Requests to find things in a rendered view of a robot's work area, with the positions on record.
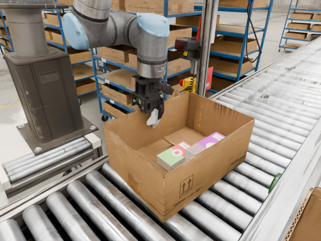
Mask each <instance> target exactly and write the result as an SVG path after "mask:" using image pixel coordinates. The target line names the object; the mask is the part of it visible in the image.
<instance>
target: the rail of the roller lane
mask: <svg viewBox="0 0 321 241"><path fill-rule="evenodd" d="M319 39H321V36H320V37H318V38H317V39H315V40H313V41H311V42H309V43H307V44H306V45H304V46H302V47H300V48H298V49H296V50H295V51H293V52H291V53H289V54H287V55H285V56H284V57H282V58H280V59H278V60H276V61H275V62H273V63H271V64H269V65H267V66H265V67H264V68H262V69H260V70H258V71H256V72H254V73H252V74H251V75H249V76H247V77H245V78H243V79H241V80H240V81H238V82H236V83H234V84H232V85H230V86H229V87H227V88H225V89H223V90H221V91H219V92H218V93H216V94H214V95H212V96H210V97H209V98H208V99H210V100H213V101H214V100H215V99H219V98H220V96H224V95H225V94H226V93H230V91H231V90H232V89H233V90H235V88H236V87H240V85H241V84H244V83H245V82H246V81H247V82H248V81H249V80H250V79H253V77H257V75H260V74H261V73H262V72H263V73H264V71H265V70H266V71H267V70H268V69H270V68H271V67H273V66H274V65H277V64H279V63H280V62H282V61H283V60H285V59H287V58H288V57H290V56H292V55H294V54H295V53H297V52H298V51H300V50H302V49H304V48H305V47H307V46H309V45H310V44H312V43H314V42H316V41H318V40H319ZM107 161H109V159H108V153H107V154H105V155H103V156H101V157H99V158H97V159H95V160H93V161H92V162H90V163H88V164H86V165H84V166H82V167H81V168H79V169H77V170H75V171H73V172H72V173H70V174H68V175H66V176H64V177H62V178H61V179H59V180H57V181H55V182H53V183H51V184H50V185H48V186H46V187H44V188H42V189H41V190H39V191H37V192H35V193H33V194H31V195H30V196H28V197H26V198H24V199H22V200H20V201H19V202H17V203H15V204H13V205H11V206H10V207H8V208H6V209H4V210H2V211H0V223H2V222H3V221H5V220H8V219H13V220H15V221H17V223H18V225H19V227H20V229H21V231H24V230H25V229H27V228H28V227H27V225H26V223H25V222H24V220H23V218H22V214H23V212H24V211H25V209H26V208H27V207H29V206H31V205H39V206H41V208H42V209H43V211H44V212H45V214H46V215H47V216H48V215H49V214H51V213H52V212H51V210H50V209H49V208H48V206H47V205H46V199H47V198H48V196H49V195H50V194H52V193H53V192H61V193H62V194H63V195H64V197H65V198H66V199H67V200H68V201H69V202H70V201H71V200H73V199H72V197H71V196H70V195H69V194H68V193H67V187H68V185H69V184H70V183H71V182H73V181H75V180H79V181H81V182H82V183H83V184H84V185H85V187H86V188H87V189H90V188H92V187H91V186H90V185H89V184H88V183H87V182H86V175H87V174H88V173H89V172H90V171H92V170H97V171H98V172H99V173H100V174H101V175H102V176H104V177H105V178H108V176H107V175H105V174H104V173H103V171H102V167H103V165H104V163H106V162H107Z"/></svg>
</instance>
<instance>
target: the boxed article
mask: <svg viewBox="0 0 321 241"><path fill-rule="evenodd" d="M189 147H191V145H189V144H188V143H186V142H185V141H183V142H181V143H179V144H177V145H175V146H173V147H172V148H170V149H168V150H166V151H164V152H162V153H160V154H159V155H157V163H158V164H160V165H161V166H162V167H163V168H165V169H166V170H167V171H170V170H172V169H173V168H175V167H177V166H178V165H180V164H182V163H183V162H185V154H186V149H187V148H189Z"/></svg>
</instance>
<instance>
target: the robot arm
mask: <svg viewBox="0 0 321 241"><path fill-rule="evenodd" d="M0 2H8V3H30V4H47V3H53V0H0ZM111 2H112V0H74V2H73V8H72V13H70V12H68V13H66V14H65V15H64V16H63V19H62V27H63V32H64V35H65V37H66V39H67V41H68V43H69V44H70V45H71V46H72V47H73V48H74V49H76V50H88V49H91V48H98V47H105V46H113V45H120V44H126V45H129V46H132V47H135V48H137V73H138V74H139V76H138V77H135V91H133V92H132V106H134V105H137V106H138V107H139V108H140V111H142V112H143V113H145V114H147V113H151V117H150V118H149V119H148V120H147V125H152V128H155V127H156V126H157V124H158V123H159V121H160V119H161V118H162V116H163V113H164V101H163V97H164V96H163V95H162V92H163V93H164V94H167V95H172V94H173V92H174V89H173V88H172V87H171V86H170V85H167V84H163V83H161V82H160V81H161V80H162V76H164V75H165V72H166V60H167V50H168V39H169V34H170V30H169V27H170V23H169V20H168V19H167V18H166V17H164V16H161V15H157V14H154V13H141V14H139V15H138V16H137V15H133V14H129V13H125V12H123V11H111V12H109V11H110V7H111ZM161 91H162V92H161ZM134 95H136V101H135V102H133V96H134Z"/></svg>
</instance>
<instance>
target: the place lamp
mask: <svg viewBox="0 0 321 241"><path fill-rule="evenodd" d="M281 174H282V173H277V174H276V176H275V177H274V179H273V181H272V182H271V185H270V187H269V190H268V194H269V193H270V191H271V190H272V188H273V187H274V185H275V184H276V182H277V181H278V179H279V177H280V176H281Z"/></svg>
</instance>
